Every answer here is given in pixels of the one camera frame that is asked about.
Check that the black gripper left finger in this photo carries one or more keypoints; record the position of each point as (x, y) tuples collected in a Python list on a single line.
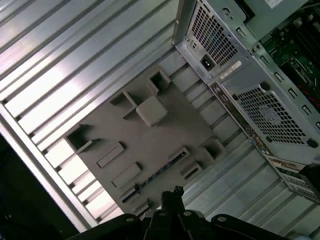
[(158, 225)]

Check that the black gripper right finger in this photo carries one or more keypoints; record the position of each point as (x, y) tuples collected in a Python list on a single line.
[(192, 225)]

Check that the grey parts rack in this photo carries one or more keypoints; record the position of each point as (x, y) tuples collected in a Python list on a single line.
[(160, 140)]

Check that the black open PC case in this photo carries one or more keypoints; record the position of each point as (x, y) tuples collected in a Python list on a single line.
[(275, 72)]

